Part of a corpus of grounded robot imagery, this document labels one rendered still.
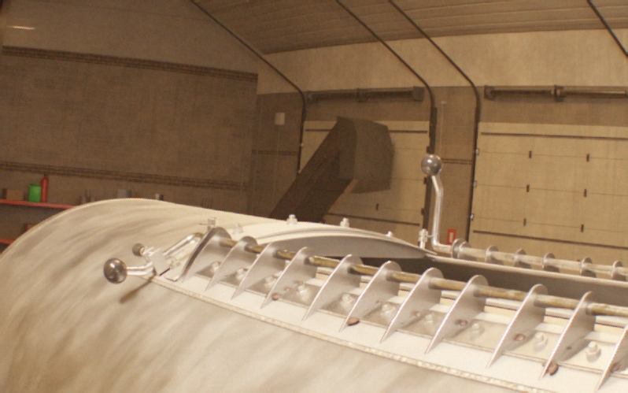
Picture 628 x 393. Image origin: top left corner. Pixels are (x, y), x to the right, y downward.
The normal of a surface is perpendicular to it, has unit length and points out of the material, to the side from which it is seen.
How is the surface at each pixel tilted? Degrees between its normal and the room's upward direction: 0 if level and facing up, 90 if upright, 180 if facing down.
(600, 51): 90
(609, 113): 90
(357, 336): 34
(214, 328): 40
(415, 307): 90
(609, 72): 90
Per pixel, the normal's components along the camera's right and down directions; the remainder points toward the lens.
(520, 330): 0.55, 0.05
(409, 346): -0.38, -0.87
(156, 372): -0.57, -0.70
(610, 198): -0.83, -0.07
